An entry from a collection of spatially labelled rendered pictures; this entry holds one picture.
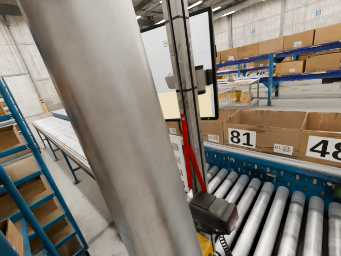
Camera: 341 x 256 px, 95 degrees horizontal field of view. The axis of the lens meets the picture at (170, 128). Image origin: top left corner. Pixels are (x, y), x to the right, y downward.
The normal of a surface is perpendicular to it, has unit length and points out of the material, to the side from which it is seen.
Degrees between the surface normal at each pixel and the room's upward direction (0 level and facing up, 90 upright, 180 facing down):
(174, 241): 83
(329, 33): 90
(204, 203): 8
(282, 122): 89
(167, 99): 86
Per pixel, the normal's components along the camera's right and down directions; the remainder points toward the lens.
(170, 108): -0.39, 0.32
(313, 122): -0.66, 0.36
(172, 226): 0.53, 0.07
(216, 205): -0.27, -0.93
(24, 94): 0.73, 0.11
